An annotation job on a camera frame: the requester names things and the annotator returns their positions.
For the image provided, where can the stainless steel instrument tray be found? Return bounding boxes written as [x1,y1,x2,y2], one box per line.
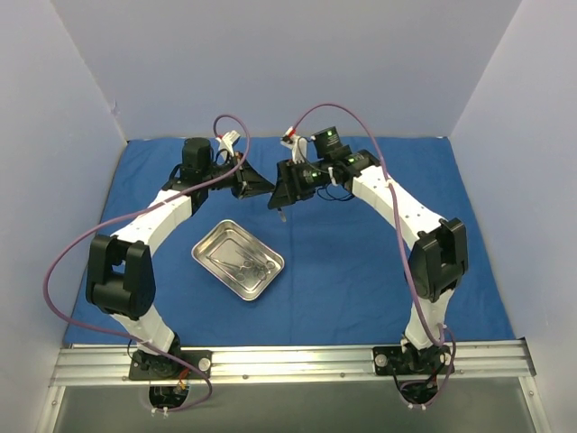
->
[191,219,285,301]

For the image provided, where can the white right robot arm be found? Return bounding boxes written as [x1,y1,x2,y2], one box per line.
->
[268,150,469,373]

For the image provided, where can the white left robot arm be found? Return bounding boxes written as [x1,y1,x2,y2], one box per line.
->
[86,155,274,378]

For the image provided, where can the steel surgical scissors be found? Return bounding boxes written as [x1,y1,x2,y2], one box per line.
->
[236,249,275,281]

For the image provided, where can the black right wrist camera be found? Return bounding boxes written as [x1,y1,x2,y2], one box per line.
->
[311,126,351,161]

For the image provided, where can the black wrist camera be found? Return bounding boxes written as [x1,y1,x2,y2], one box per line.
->
[182,137,213,171]
[311,126,351,161]

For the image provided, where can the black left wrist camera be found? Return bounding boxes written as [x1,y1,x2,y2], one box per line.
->
[182,137,213,171]

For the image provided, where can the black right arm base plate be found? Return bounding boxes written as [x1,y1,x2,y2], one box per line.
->
[372,344,454,376]

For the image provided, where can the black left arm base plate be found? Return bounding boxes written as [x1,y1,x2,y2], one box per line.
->
[128,349,213,381]

